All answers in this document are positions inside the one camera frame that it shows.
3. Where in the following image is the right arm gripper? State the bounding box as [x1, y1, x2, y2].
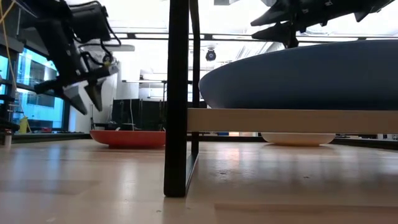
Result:
[249, 0, 396, 49]

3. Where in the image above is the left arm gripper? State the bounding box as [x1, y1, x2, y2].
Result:
[33, 17, 120, 116]

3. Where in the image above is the blue plate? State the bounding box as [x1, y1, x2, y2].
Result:
[198, 39, 398, 110]

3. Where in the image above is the orange plate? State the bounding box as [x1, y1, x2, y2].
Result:
[89, 129, 167, 149]

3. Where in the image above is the cream plate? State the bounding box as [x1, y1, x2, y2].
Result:
[260, 133, 336, 147]

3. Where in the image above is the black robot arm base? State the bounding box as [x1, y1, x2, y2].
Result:
[0, 74, 21, 146]

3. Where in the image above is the light wooden shelf board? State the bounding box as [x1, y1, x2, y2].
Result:
[187, 108, 398, 134]

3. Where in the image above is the black framed window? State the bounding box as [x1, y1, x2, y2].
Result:
[0, 46, 73, 132]

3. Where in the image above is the yellow floor sign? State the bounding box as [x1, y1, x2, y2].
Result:
[17, 116, 32, 135]

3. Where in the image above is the black partition wall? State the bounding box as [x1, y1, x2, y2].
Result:
[111, 98, 208, 132]

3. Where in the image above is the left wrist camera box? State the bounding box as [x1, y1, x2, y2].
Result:
[68, 1, 110, 42]

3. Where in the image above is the ceiling light rail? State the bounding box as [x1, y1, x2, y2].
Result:
[110, 30, 398, 42]

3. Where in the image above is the black metal shelf frame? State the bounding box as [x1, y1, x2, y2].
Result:
[163, 0, 201, 198]

